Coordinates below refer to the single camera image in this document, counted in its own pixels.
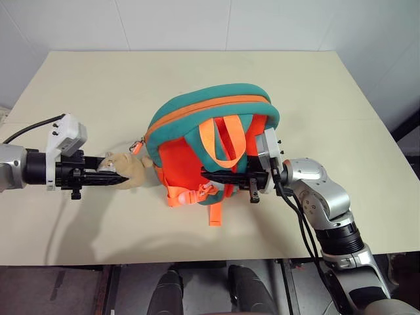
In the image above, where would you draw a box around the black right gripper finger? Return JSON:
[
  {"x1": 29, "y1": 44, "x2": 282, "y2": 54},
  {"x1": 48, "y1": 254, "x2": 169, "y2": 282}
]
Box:
[
  {"x1": 200, "y1": 166, "x2": 251, "y2": 178},
  {"x1": 205, "y1": 174, "x2": 251, "y2": 188}
]

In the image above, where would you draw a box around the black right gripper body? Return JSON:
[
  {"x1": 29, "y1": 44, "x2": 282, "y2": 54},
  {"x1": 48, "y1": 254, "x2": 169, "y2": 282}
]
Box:
[{"x1": 245, "y1": 156, "x2": 274, "y2": 203}]

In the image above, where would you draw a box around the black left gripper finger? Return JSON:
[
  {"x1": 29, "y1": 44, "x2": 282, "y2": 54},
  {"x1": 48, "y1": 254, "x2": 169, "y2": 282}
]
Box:
[
  {"x1": 83, "y1": 171, "x2": 129, "y2": 188},
  {"x1": 84, "y1": 156, "x2": 110, "y2": 170}
]

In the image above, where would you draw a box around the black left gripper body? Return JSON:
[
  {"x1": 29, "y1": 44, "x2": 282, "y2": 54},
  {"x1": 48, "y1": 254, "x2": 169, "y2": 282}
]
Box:
[{"x1": 54, "y1": 149, "x2": 87, "y2": 201}]

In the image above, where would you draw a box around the tan plush toy keychain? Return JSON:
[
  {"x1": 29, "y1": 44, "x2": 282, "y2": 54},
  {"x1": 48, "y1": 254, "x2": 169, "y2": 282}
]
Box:
[{"x1": 104, "y1": 139, "x2": 154, "y2": 192}]

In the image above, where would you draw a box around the teal and orange backpack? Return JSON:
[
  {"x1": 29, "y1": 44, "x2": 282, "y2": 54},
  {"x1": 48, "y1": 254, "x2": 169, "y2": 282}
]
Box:
[{"x1": 144, "y1": 83, "x2": 282, "y2": 228}]

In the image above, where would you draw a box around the dark rounded shape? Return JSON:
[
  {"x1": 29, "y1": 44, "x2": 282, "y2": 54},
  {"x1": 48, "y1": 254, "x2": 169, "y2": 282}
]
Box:
[
  {"x1": 152, "y1": 268, "x2": 185, "y2": 315},
  {"x1": 227, "y1": 264, "x2": 274, "y2": 315}
]

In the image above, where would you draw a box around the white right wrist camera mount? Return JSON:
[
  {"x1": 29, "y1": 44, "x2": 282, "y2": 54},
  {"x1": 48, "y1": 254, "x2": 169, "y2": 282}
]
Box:
[{"x1": 255, "y1": 128, "x2": 285, "y2": 195}]

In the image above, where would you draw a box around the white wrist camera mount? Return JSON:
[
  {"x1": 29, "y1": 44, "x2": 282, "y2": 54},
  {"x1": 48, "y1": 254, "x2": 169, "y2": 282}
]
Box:
[
  {"x1": 45, "y1": 113, "x2": 89, "y2": 192},
  {"x1": 255, "y1": 128, "x2": 285, "y2": 195}
]

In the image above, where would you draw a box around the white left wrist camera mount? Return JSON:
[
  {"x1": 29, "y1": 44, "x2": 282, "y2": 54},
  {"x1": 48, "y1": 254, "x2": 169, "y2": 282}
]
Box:
[{"x1": 45, "y1": 113, "x2": 89, "y2": 192}]

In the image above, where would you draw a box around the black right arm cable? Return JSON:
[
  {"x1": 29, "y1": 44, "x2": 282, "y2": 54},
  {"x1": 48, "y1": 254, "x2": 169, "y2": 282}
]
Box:
[{"x1": 274, "y1": 169, "x2": 333, "y2": 265}]

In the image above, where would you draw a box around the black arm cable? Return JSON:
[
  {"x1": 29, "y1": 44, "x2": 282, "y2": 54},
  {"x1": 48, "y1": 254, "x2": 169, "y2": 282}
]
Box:
[
  {"x1": 2, "y1": 113, "x2": 67, "y2": 144},
  {"x1": 274, "y1": 169, "x2": 333, "y2": 265}
]

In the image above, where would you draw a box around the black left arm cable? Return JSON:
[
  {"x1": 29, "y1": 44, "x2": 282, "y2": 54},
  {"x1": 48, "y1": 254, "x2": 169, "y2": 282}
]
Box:
[{"x1": 2, "y1": 113, "x2": 67, "y2": 144}]

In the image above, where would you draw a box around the black table frame rail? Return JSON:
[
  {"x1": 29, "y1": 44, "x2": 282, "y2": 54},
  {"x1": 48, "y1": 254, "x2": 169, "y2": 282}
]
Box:
[
  {"x1": 93, "y1": 262, "x2": 121, "y2": 315},
  {"x1": 276, "y1": 259, "x2": 299, "y2": 315}
]

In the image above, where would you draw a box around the black metal frame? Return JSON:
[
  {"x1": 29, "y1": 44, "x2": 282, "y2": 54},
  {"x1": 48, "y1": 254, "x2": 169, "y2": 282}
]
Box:
[{"x1": 389, "y1": 107, "x2": 420, "y2": 182}]

